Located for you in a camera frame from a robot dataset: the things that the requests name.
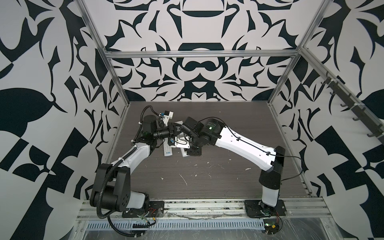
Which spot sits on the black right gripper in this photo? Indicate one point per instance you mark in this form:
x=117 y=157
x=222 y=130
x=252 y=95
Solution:
x=196 y=152

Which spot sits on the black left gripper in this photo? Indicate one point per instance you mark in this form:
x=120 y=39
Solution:
x=173 y=127

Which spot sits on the white remote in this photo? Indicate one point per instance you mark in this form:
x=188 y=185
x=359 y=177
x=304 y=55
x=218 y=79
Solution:
x=183 y=151

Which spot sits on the white remote control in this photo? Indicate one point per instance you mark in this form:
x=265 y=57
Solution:
x=167 y=149

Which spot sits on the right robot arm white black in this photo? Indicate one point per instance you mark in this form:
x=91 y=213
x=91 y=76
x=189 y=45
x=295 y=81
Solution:
x=215 y=132

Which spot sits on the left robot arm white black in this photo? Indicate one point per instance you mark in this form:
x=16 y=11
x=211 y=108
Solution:
x=112 y=187

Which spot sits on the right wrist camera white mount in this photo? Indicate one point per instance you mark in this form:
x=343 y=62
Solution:
x=179 y=143

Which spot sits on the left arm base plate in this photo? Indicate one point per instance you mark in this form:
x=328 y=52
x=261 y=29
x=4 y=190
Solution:
x=149 y=209

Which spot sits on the white slotted cable duct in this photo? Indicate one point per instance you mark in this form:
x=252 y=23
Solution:
x=184 y=224

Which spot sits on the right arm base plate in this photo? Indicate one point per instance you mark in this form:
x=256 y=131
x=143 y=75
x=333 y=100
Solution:
x=257 y=209

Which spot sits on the small circuit board with wires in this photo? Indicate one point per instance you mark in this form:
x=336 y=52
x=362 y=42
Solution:
x=272 y=226

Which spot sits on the aluminium frame crossbar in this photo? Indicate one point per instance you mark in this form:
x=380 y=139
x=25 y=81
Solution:
x=200 y=54

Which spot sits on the black hook rack rail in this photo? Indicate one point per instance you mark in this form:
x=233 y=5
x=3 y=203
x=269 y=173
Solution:
x=350 y=102

